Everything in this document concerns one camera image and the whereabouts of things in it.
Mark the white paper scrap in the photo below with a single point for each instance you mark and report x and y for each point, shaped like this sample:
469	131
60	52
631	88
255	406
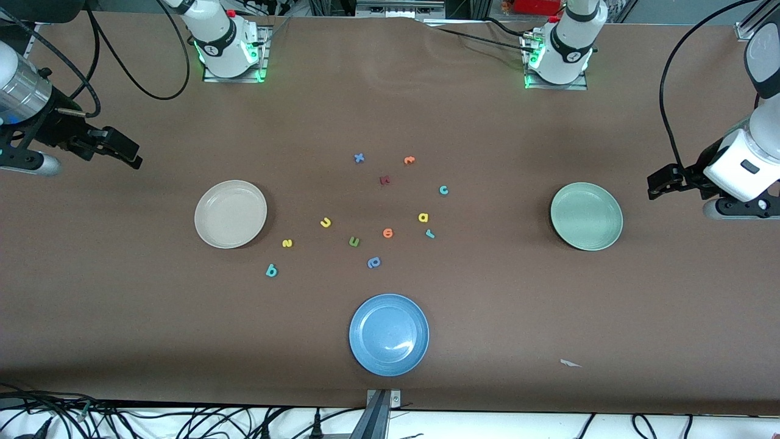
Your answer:
570	363

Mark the aluminium frame profile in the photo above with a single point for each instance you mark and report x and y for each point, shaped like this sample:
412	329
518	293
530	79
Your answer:
26	52
746	29

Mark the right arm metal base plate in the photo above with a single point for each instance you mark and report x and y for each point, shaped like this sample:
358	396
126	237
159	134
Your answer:
234	79

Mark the blue plate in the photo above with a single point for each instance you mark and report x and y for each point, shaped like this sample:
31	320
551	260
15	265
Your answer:
389	335

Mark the brown table cover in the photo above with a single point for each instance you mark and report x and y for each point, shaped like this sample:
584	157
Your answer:
487	292

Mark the red box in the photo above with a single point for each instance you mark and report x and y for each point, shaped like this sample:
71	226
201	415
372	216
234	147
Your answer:
536	6

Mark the beige brown plate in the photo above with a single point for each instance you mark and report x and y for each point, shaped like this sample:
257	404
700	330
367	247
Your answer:
230	214

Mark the black power plug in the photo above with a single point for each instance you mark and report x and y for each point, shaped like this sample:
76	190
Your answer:
317	424

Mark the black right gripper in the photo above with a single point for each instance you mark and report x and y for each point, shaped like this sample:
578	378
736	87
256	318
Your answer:
56	129

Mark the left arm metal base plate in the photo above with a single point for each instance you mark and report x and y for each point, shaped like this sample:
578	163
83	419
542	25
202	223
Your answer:
557	87

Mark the metal table edge bracket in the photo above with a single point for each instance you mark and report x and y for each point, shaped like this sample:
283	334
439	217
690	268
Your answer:
378	414

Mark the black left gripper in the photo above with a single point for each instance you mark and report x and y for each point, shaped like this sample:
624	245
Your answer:
690	176

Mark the grey metal frame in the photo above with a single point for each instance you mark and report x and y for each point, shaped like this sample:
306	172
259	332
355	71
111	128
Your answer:
399	7

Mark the green plate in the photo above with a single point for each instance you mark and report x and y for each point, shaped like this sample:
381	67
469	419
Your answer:
586	216

